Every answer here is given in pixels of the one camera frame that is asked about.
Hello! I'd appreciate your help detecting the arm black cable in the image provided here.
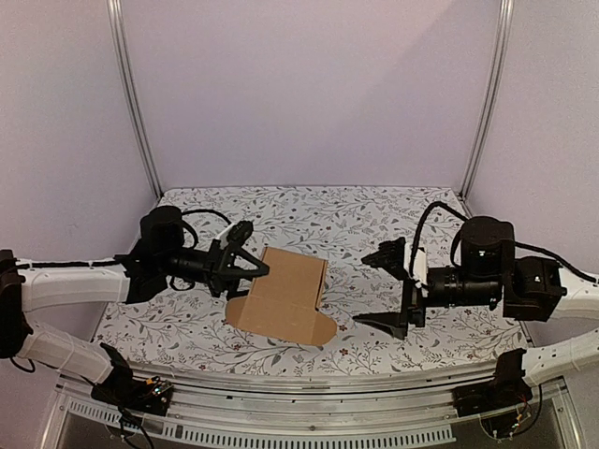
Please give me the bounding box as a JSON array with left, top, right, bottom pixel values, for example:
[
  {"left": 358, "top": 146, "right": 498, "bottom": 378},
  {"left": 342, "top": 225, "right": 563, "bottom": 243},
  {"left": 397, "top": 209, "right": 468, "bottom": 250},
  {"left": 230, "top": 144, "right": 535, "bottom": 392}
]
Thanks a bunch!
[
  {"left": 409, "top": 200, "right": 472, "bottom": 277},
  {"left": 180, "top": 209, "right": 233, "bottom": 252}
]

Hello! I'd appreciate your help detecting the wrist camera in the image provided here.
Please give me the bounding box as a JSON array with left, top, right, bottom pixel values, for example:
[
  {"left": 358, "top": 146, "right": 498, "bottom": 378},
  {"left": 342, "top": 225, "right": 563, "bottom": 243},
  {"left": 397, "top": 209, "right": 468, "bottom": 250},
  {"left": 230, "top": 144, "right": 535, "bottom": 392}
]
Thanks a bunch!
[
  {"left": 403, "top": 243, "right": 429, "bottom": 297},
  {"left": 216, "top": 220, "right": 254, "bottom": 250}
]

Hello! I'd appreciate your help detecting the floral patterned table mat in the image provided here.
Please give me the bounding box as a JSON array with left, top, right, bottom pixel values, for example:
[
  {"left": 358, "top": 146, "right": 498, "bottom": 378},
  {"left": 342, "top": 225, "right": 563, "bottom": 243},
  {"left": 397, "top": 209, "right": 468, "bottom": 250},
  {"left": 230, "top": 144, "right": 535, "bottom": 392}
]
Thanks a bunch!
[{"left": 95, "top": 186, "right": 527, "bottom": 377}]

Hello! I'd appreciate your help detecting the front aluminium rail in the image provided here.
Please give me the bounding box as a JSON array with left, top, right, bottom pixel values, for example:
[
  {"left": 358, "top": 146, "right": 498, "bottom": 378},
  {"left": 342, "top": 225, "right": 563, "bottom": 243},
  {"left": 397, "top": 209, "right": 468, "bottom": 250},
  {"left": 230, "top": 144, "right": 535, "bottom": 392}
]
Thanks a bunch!
[{"left": 40, "top": 363, "right": 585, "bottom": 448}]

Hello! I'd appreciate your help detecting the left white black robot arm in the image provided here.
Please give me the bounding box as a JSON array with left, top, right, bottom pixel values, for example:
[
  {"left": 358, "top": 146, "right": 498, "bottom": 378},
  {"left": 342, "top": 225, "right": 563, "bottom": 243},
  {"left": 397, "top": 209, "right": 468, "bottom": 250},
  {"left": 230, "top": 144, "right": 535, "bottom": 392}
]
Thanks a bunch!
[{"left": 1, "top": 206, "right": 270, "bottom": 406}]

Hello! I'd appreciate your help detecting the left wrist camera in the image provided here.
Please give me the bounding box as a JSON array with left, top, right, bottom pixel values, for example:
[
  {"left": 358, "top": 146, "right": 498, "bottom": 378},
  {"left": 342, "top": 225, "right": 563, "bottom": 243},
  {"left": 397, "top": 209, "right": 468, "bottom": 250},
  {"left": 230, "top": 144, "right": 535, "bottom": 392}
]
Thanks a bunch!
[{"left": 216, "top": 220, "right": 254, "bottom": 250}]

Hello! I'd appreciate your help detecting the brown cardboard box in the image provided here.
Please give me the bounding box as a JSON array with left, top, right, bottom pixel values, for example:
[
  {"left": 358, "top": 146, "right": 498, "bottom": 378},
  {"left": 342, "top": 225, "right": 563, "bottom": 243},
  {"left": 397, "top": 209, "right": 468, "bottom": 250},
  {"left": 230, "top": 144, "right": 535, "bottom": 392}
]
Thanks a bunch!
[{"left": 226, "top": 247, "right": 337, "bottom": 346}]

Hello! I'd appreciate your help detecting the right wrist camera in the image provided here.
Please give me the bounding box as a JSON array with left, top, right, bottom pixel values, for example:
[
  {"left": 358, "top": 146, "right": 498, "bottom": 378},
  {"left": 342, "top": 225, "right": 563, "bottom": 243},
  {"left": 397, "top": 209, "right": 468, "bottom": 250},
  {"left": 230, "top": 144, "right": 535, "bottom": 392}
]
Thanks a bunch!
[{"left": 403, "top": 243, "right": 429, "bottom": 297}]

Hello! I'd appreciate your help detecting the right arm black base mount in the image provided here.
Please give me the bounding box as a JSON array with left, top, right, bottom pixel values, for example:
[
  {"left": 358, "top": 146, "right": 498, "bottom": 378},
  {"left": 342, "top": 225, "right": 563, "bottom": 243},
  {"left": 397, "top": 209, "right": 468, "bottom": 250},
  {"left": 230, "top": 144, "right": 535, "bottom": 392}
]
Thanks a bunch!
[{"left": 452, "top": 348, "right": 533, "bottom": 417}]

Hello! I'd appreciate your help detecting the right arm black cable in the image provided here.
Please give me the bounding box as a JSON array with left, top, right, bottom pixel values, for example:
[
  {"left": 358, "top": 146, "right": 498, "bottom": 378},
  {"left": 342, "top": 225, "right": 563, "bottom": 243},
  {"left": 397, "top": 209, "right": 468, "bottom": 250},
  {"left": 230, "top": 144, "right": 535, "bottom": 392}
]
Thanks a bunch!
[{"left": 409, "top": 200, "right": 472, "bottom": 277}]

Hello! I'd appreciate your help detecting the left aluminium frame post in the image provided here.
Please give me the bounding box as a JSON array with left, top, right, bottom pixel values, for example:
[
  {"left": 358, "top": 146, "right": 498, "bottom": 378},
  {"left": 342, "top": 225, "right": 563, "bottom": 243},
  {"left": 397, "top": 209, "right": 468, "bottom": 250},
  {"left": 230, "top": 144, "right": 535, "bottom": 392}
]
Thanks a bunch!
[{"left": 107, "top": 0, "right": 164, "bottom": 199}]

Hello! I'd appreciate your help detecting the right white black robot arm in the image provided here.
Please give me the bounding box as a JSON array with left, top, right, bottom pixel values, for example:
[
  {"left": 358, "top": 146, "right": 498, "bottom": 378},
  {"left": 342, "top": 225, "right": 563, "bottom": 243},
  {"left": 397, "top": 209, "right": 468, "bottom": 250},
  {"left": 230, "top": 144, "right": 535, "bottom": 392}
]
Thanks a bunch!
[{"left": 354, "top": 216, "right": 598, "bottom": 340}]

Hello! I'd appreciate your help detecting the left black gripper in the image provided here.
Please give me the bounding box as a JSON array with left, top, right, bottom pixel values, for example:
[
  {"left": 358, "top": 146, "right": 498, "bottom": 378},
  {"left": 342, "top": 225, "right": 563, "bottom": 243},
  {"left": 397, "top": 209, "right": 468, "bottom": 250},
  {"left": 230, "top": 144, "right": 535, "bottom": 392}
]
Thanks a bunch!
[{"left": 158, "top": 239, "right": 270, "bottom": 301}]

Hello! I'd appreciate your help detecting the right aluminium frame post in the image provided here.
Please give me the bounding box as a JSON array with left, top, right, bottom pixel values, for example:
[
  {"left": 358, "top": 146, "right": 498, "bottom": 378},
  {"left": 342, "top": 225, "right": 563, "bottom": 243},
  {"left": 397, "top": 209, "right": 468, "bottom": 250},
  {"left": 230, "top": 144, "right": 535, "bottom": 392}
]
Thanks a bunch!
[{"left": 459, "top": 0, "right": 514, "bottom": 202}]

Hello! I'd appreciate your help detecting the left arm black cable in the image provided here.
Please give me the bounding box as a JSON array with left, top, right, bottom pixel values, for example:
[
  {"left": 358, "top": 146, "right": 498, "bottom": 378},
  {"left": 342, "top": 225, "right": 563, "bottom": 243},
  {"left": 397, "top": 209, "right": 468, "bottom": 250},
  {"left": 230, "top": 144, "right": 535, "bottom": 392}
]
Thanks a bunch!
[{"left": 180, "top": 209, "right": 233, "bottom": 252}]

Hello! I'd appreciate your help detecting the aluminium frame post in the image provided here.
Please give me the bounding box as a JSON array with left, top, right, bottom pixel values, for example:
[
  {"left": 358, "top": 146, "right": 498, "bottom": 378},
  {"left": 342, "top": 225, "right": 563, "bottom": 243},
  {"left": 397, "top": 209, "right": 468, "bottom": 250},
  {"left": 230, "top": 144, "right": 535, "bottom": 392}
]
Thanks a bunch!
[
  {"left": 107, "top": 0, "right": 164, "bottom": 199},
  {"left": 459, "top": 0, "right": 514, "bottom": 202}
]

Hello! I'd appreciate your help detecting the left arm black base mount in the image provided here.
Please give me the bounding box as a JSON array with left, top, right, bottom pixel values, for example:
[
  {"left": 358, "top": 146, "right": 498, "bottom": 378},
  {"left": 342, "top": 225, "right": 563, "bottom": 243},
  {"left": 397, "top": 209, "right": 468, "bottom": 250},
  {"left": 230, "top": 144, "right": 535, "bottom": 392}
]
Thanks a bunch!
[{"left": 91, "top": 343, "right": 173, "bottom": 416}]

